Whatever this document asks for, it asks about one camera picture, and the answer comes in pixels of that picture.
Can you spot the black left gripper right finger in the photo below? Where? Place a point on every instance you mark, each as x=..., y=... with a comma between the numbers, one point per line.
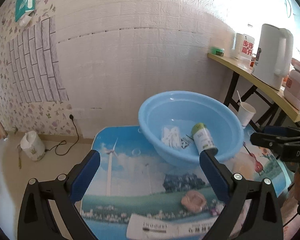
x=263, y=220

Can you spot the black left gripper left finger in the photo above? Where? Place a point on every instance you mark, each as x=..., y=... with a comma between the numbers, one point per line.
x=36, y=220

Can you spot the white green cylindrical can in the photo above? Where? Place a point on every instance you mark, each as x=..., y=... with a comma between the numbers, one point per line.
x=202, y=139

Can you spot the white small packet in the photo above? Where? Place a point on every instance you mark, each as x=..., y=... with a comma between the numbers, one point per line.
x=172, y=137

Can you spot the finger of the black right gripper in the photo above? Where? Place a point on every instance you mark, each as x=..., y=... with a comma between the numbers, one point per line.
x=272, y=141
x=282, y=131

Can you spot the long white spoon package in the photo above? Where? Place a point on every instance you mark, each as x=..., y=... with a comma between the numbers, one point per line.
x=140, y=227

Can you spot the green small box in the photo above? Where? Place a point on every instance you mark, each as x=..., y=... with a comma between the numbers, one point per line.
x=217, y=51

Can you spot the printed landscape table mat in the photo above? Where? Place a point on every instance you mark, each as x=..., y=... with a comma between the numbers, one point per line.
x=133, y=178

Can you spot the white electric kettle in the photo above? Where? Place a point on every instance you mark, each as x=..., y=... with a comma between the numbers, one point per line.
x=274, y=55

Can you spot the white paper cup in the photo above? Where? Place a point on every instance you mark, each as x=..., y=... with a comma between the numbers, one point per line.
x=245, y=113

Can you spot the white cylinder container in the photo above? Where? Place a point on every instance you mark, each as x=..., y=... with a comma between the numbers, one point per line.
x=238, y=45

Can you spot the white cup red characters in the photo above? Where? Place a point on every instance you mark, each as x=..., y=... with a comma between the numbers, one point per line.
x=246, y=46

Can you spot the light blue plastic basin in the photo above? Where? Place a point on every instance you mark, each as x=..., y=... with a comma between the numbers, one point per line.
x=183, y=110

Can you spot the yellow wooden side table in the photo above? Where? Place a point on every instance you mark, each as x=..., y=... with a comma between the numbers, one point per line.
x=279, y=108

